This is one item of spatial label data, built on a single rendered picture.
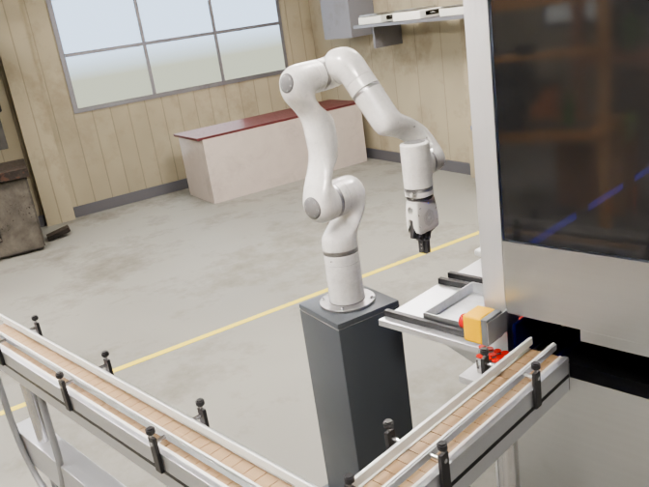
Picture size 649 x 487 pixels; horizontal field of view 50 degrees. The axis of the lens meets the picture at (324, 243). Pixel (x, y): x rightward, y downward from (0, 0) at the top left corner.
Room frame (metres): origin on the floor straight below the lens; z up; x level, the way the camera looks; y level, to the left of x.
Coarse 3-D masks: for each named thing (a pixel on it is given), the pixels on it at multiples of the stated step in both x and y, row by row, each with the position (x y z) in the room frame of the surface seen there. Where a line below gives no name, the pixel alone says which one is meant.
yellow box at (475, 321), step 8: (472, 312) 1.60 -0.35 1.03; (480, 312) 1.59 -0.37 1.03; (488, 312) 1.59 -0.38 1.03; (496, 312) 1.58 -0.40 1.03; (464, 320) 1.59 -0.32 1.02; (472, 320) 1.57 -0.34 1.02; (480, 320) 1.56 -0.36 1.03; (488, 320) 1.55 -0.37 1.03; (464, 328) 1.59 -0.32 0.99; (472, 328) 1.57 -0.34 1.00; (480, 328) 1.56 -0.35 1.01; (472, 336) 1.57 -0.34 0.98; (480, 336) 1.56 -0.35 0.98
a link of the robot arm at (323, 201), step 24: (288, 72) 2.12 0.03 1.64; (312, 72) 2.14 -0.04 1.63; (288, 96) 2.12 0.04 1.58; (312, 96) 2.12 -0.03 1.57; (312, 120) 2.14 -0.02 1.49; (312, 144) 2.15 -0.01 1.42; (336, 144) 2.16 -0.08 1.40; (312, 168) 2.14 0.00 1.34; (312, 192) 2.11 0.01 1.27; (336, 192) 2.12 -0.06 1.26; (312, 216) 2.10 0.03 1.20; (336, 216) 2.12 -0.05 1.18
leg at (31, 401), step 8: (24, 392) 2.07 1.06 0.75; (32, 392) 2.08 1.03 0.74; (32, 400) 2.07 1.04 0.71; (32, 408) 2.07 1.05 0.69; (32, 416) 2.07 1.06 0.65; (40, 416) 2.08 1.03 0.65; (32, 424) 2.08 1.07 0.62; (40, 424) 2.07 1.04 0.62; (40, 432) 2.07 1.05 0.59; (40, 440) 2.07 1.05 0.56; (48, 440) 2.08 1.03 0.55
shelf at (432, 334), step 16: (464, 272) 2.23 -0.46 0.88; (480, 272) 2.21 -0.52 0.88; (432, 288) 2.14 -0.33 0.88; (448, 288) 2.12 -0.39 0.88; (416, 304) 2.03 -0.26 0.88; (432, 304) 2.01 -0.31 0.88; (384, 320) 1.95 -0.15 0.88; (400, 320) 1.93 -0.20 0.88; (432, 336) 1.81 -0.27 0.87; (448, 336) 1.78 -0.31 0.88
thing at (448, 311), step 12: (468, 288) 2.04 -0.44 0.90; (480, 288) 2.04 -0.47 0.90; (444, 300) 1.96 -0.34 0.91; (456, 300) 1.99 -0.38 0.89; (468, 300) 2.00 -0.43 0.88; (480, 300) 1.99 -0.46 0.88; (432, 312) 1.91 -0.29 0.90; (444, 312) 1.93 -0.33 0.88; (456, 312) 1.92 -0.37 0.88; (456, 324) 1.80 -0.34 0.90
